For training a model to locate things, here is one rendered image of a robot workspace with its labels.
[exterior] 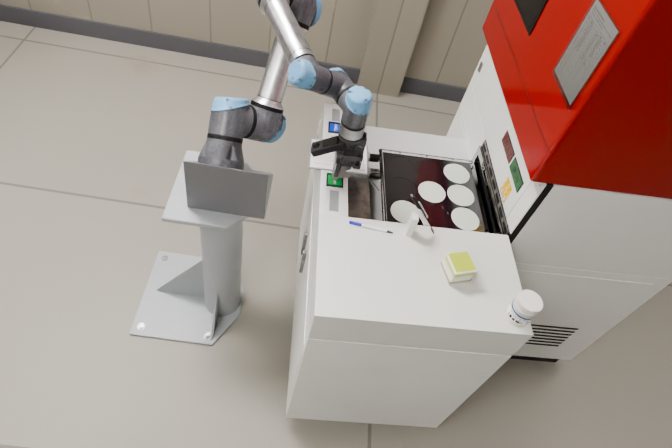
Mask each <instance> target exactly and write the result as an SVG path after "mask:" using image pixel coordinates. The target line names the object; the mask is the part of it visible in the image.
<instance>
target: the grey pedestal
mask: <svg viewBox="0 0 672 448"><path fill-rule="evenodd" d="M199 154H200V152H194V151H188V150H187V151H186V154H185V157H184V159H183V161H198V156H199ZM247 218H248V217H246V216H240V215H234V214H228V213H221V212H215V211H209V210H203V209H196V208H190V207H187V197H186V186H185V176H184V165H183V162H182V165H181V167H180V170H179V173H178V175H177V178H176V181H175V183H174V186H173V189H172V191H171V194H170V197H169V199H168V202H167V205H166V207H165V210H164V213H163V215H162V221H164V222H171V223H177V224H184V225H191V226H197V227H200V235H201V249H202V257H198V256H192V255H185V254H178V253H171V252H164V251H159V252H158V255H157V258H156V261H155V263H154V266H153V269H152V272H151V275H150V277H149V280H148V283H147V286H146V288H145V291H144V294H143V297H142V300H141V302H140V305H139V308H138V311H137V313H136V316H135V319H134V322H133V325H132V327H131V330H130V333H129V334H130V335H132V336H140V337H147V338H155V339H162V340H170V341H177V342H185V343H193V344H200V345H208V346H213V345H214V343H215V342H216V341H217V340H218V339H219V338H220V337H221V336H222V335H223V334H224V332H225V331H226V330H227V329H228V328H229V327H230V326H231V325H232V324H233V323H234V321H235V320H236V319H237V318H238V317H239V316H240V311H241V306H242V301H243V297H244V290H243V288H242V285H241V263H242V237H243V220H245V219H247Z"/></svg>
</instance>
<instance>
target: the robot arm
mask: <svg viewBox="0 0 672 448"><path fill-rule="evenodd" d="M257 3H258V6H259V8H260V10H261V12H262V13H263V14H264V15H265V16H267V17H268V19H269V22H270V24H271V26H272V28H273V30H274V32H275V37H274V41H273V44H272V48H271V51H270V54H269V58H268V61H267V65H266V68H265V71H264V75H263V78H262V81H261V85H260V88H259V92H258V95H257V96H256V97H254V98H252V99H251V103H250V105H249V100H248V99H243V98H233V97H216V98H214V100H213V103H212V108H211V114H210V121H209V127H208V134H207V140H206V142H205V144H204V146H203V148H202V150H201V152H200V154H199V156H198V162H199V163H204V164H209V165H215V166H221V167H227V168H234V169H242V170H244V157H243V151H242V142H243V138H244V139H249V140H254V141H259V142H262V143H265V142H266V143H273V142H275V141H277V140H279V139H280V138H281V136H282V135H283V133H284V131H285V128H286V122H285V121H286V118H285V116H284V114H283V111H284V108H283V106H282V104H281V102H282V99H283V96H284V93H285V89H286V86H287V83H288V80H289V82H290V83H291V84H292V85H294V86H297V87H298V88H300V89H303V90H308V91H312V92H315V93H318V94H321V95H324V96H327V97H330V98H333V99H334V100H335V102H336V103H337V105H338V106H339V107H340V108H341V110H342V112H343V113H342V117H341V122H340V126H339V134H338V136H334V137H330V138H327V139H323V140H320V141H316V142H313V143H312V145H311V154H312V155H313V157H316V156H320V155H323V154H327V153H331V152H335V157H334V164H333V171H332V178H333V180H334V181H336V180H337V179H338V178H350V177H351V173H349V172H347V171H346V170H350V169H351V167H353V169H360V167H361V163H362V160H363V152H364V149H365V145H366V142H367V132H364V130H365V127H366V123H367V119H368V115H369V112H370V110H371V107H372V99H373V96H372V93H371V92H370V91H369V90H368V89H365V87H362V86H355V84H354V83H353V82H352V80H351V79H350V77H349V76H348V74H347V73H346V72H344V71H343V70H342V69H341V68H339V67H336V68H331V69H327V68H324V67H322V66H320V65H319V64H318V62H317V60H316V58H315V56H314V54H313V52H312V50H311V48H310V46H309V44H308V42H307V40H306V38H305V36H304V34H305V33H306V32H308V30H309V27H312V26H314V25H315V24H316V22H318V20H319V18H320V16H321V12H322V2H321V0H257ZM359 165H360V166H359Z"/></svg>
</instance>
